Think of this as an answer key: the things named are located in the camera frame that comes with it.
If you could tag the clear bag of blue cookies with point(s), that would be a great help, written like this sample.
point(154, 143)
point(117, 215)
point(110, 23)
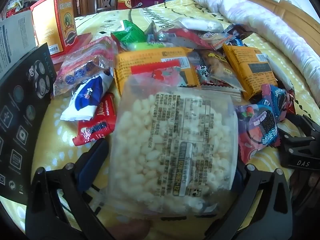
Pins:
point(82, 67)

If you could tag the red orange carton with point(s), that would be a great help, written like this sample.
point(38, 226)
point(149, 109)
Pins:
point(53, 22)

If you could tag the yellow patterned bedsheet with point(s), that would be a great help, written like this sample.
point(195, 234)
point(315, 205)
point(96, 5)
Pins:
point(57, 135)

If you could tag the green snack packet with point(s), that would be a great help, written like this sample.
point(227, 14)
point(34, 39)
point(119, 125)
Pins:
point(130, 33)

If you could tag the brown clear snack packet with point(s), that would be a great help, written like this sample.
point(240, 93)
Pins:
point(218, 67)

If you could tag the blue white snack packet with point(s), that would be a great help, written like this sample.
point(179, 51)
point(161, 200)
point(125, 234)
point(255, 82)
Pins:
point(85, 97)

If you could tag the clear tube with green cap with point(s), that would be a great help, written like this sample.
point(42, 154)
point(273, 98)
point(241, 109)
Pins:
point(147, 46)

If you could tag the red snack packet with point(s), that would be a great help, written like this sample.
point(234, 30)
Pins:
point(185, 38)

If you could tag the pale purple quilt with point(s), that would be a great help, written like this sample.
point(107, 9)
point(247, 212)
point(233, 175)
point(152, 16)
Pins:
point(262, 17)

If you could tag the clear puffed rice bag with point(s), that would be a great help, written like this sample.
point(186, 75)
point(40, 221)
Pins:
point(170, 142)

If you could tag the white paper box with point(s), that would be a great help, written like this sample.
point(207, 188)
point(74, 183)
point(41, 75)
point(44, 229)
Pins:
point(15, 40)

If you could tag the red gift box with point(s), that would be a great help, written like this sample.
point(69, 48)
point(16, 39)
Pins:
point(126, 2)

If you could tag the black red white packet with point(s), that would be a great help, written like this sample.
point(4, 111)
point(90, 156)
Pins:
point(203, 74)

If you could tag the silver snack packet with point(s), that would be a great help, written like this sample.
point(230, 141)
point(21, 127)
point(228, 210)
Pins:
point(197, 25)

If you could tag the pink white snack packet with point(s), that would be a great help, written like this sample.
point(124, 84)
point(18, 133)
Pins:
point(216, 39)

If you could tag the dark blue cookie packet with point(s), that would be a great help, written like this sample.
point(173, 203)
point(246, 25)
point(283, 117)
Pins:
point(277, 102)
point(260, 132)

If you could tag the dark snack packet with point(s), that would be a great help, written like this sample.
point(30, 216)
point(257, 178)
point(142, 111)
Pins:
point(237, 32)

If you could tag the red wafer packet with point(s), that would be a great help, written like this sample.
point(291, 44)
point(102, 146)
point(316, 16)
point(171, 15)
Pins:
point(97, 125)

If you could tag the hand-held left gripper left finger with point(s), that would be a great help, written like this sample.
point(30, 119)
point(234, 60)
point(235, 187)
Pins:
point(93, 152)

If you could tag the orange snack packet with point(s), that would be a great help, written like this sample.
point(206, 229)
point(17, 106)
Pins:
point(250, 72)
point(150, 65)

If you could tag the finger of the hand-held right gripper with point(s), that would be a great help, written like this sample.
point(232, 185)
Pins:
point(300, 155)
point(305, 127)

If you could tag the black printed box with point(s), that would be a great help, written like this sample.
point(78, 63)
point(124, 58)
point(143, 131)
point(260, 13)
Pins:
point(22, 110)

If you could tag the wooden headboard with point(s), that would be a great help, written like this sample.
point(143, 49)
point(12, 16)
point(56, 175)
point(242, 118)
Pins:
point(295, 12)

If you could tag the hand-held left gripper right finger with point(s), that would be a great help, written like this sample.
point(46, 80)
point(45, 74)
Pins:
point(246, 182)

